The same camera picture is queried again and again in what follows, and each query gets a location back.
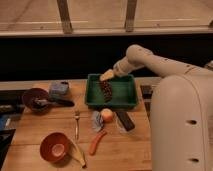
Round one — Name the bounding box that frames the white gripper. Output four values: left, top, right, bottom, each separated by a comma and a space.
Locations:
100, 58, 134, 81

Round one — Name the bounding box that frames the yellow banana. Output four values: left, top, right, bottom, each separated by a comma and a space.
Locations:
69, 140, 86, 168

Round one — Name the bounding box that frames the red bowl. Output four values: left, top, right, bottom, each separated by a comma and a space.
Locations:
40, 132, 70, 164

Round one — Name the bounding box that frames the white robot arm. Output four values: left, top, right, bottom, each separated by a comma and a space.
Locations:
100, 45, 213, 171

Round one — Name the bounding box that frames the dark grape bunch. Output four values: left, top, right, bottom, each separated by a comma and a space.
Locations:
101, 81, 112, 102

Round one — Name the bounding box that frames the green plastic tray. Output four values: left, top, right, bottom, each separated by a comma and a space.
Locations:
85, 74, 138, 109

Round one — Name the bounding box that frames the red apple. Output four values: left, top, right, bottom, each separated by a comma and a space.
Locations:
101, 108, 114, 122

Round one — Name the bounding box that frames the black rectangular block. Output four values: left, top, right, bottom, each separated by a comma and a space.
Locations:
116, 110, 135, 132

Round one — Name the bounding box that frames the crumpled blue grey cloth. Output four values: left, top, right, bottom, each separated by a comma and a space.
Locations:
91, 111, 104, 132

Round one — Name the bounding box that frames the silver fork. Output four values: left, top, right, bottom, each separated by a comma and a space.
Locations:
74, 111, 80, 140

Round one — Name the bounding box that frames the blue sponge block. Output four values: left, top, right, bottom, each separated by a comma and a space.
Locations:
49, 82, 69, 95

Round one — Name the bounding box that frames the orange carrot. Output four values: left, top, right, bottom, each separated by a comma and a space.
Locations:
88, 130, 107, 155

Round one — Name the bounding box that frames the dark purple bowl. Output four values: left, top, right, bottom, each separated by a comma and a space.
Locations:
22, 88, 50, 113

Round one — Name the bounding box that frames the black handled utensil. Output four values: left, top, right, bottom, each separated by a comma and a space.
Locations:
33, 98, 75, 107

